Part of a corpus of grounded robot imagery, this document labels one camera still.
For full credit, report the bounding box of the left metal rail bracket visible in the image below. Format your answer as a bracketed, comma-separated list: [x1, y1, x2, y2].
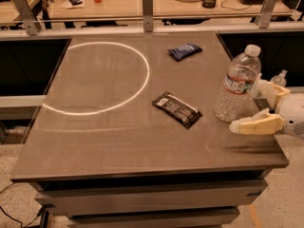
[12, 0, 41, 36]

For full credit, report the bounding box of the blue rxbar blueberry wrapper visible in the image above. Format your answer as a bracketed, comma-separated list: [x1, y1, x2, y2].
[168, 43, 202, 62]

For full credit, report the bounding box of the black floor cable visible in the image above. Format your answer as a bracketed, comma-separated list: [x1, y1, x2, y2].
[0, 181, 46, 228]

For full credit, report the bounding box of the clear plastic water bottle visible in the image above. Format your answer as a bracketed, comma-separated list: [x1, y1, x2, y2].
[215, 45, 261, 122]

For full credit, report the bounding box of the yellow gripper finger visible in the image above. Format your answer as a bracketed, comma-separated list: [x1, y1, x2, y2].
[229, 108, 285, 135]
[256, 80, 291, 109]

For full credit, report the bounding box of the black mesh pen cup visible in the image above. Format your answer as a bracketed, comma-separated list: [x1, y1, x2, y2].
[202, 0, 217, 9]

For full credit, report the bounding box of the metal rail bracket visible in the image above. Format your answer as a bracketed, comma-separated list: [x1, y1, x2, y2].
[12, 0, 41, 36]
[142, 0, 153, 32]
[256, 0, 277, 29]

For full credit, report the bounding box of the middle metal rail bracket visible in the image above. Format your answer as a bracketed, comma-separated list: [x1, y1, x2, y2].
[142, 0, 153, 32]

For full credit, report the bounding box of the black cable on desk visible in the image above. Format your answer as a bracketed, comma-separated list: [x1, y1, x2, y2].
[219, 0, 253, 11]

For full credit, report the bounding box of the black snack bar wrapper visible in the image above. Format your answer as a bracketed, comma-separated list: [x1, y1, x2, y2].
[152, 91, 202, 129]

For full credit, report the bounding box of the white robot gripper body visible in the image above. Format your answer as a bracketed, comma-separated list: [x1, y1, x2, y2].
[275, 93, 304, 139]

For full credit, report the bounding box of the small hand sanitizer bottle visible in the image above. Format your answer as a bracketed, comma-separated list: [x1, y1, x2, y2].
[271, 69, 287, 86]

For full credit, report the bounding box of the grey table drawer base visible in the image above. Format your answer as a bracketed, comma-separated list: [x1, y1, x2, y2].
[36, 172, 268, 228]

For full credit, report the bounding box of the right metal rail bracket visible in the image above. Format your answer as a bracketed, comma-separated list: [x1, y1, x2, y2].
[256, 0, 277, 29]

